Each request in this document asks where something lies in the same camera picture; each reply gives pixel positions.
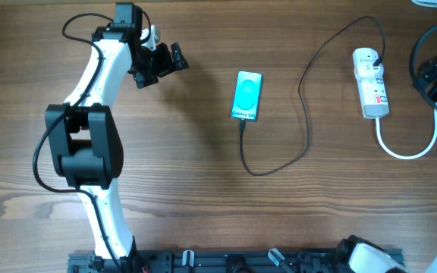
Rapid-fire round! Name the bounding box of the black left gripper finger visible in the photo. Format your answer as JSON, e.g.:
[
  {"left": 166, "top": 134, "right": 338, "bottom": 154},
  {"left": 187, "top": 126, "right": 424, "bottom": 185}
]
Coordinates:
[
  {"left": 171, "top": 42, "right": 189, "bottom": 71},
  {"left": 156, "top": 43, "right": 174, "bottom": 76}
]

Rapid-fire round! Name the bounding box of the black charger cable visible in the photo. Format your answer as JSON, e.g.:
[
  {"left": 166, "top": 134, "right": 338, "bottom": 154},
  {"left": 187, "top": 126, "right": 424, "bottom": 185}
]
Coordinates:
[{"left": 237, "top": 15, "right": 388, "bottom": 177}]

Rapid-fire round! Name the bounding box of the teal screen smartphone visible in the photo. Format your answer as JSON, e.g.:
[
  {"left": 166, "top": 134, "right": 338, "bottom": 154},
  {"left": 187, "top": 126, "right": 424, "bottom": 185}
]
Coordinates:
[{"left": 231, "top": 71, "right": 263, "bottom": 121}]

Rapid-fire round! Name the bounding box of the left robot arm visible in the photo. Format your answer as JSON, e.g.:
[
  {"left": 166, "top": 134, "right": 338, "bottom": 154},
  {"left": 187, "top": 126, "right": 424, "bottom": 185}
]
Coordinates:
[{"left": 33, "top": 2, "right": 189, "bottom": 272}]

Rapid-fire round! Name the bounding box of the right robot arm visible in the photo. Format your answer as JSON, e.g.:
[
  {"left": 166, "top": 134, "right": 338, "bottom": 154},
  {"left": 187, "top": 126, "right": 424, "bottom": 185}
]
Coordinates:
[{"left": 336, "top": 48, "right": 437, "bottom": 272}]

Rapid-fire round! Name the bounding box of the white USB charger plug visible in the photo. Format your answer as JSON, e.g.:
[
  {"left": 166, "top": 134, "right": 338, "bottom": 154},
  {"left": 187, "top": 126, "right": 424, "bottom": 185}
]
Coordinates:
[{"left": 354, "top": 61, "right": 384, "bottom": 81}]

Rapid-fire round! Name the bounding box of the white power strip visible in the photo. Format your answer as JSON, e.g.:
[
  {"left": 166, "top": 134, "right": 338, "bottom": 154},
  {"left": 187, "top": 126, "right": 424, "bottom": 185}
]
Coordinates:
[{"left": 352, "top": 48, "right": 389, "bottom": 119}]

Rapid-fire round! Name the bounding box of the black left camera cable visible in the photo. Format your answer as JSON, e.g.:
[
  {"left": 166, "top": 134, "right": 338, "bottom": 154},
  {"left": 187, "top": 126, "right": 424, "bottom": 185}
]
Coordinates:
[{"left": 31, "top": 12, "right": 128, "bottom": 272}]

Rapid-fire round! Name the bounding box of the white power strip cord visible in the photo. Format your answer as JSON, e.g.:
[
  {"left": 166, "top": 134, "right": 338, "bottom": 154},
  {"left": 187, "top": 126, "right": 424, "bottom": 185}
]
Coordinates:
[{"left": 375, "top": 3, "right": 437, "bottom": 161}]

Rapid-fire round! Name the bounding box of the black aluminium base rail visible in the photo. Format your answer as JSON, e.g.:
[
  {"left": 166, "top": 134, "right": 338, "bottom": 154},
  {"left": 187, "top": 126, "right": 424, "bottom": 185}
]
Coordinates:
[{"left": 67, "top": 248, "right": 406, "bottom": 273}]

